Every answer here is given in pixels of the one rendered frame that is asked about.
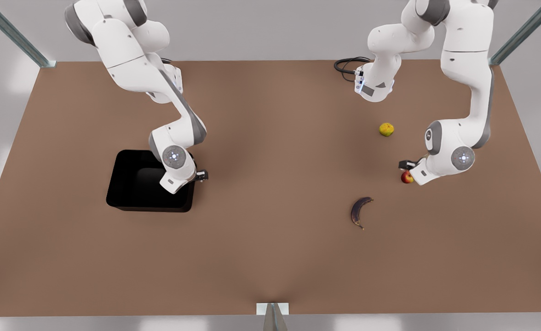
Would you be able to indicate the red apple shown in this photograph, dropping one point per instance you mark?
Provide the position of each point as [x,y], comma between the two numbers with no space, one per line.
[406,177]

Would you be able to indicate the black storage box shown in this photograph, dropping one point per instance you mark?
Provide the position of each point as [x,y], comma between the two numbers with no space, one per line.
[135,188]

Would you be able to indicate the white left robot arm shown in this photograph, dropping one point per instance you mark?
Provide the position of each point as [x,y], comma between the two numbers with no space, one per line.
[463,41]

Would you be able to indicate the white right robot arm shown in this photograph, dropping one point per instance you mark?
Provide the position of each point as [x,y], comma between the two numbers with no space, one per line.
[128,50]

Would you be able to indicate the yellow-green orange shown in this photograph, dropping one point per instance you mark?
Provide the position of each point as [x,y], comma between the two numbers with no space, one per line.
[387,129]

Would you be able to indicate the dark overripe banana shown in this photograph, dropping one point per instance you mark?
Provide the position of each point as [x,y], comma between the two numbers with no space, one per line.
[358,209]

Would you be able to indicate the silver frame post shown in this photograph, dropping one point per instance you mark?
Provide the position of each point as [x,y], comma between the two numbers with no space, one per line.
[13,33]
[273,315]
[523,32]

